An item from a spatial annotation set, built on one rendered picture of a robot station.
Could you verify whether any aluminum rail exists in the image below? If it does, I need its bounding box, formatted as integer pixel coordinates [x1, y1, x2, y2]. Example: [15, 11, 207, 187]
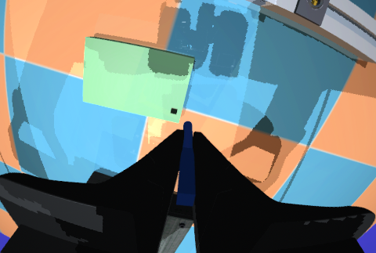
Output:
[247, 0, 376, 64]

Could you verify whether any blue pin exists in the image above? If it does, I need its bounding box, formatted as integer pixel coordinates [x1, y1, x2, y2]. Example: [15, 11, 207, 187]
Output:
[175, 121, 195, 206]

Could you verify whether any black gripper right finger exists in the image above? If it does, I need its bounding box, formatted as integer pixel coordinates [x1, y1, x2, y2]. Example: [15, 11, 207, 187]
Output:
[192, 131, 376, 253]

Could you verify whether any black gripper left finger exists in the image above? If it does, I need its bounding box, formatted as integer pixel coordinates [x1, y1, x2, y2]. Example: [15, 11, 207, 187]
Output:
[0, 128, 185, 253]

